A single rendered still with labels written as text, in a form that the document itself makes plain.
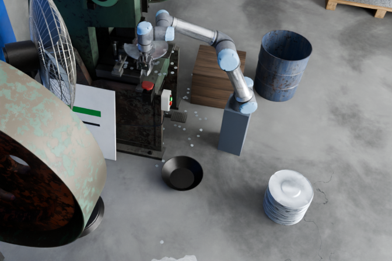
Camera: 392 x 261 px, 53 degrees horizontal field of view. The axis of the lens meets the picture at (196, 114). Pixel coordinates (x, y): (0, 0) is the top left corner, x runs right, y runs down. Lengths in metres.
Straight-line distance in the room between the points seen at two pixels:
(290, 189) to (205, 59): 1.27
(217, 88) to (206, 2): 1.69
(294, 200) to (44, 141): 1.88
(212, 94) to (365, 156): 1.30
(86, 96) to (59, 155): 1.64
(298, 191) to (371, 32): 2.55
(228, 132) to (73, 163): 1.86
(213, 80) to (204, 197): 0.94
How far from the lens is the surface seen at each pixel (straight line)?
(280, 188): 2.67
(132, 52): 2.61
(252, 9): 4.64
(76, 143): 1.16
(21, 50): 1.76
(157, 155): 2.96
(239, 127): 2.81
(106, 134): 2.86
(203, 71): 3.15
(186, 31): 2.26
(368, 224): 3.03
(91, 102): 2.74
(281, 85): 3.38
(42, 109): 1.12
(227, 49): 2.23
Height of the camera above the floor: 2.40
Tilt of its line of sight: 47 degrees down
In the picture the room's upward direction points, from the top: 5 degrees clockwise
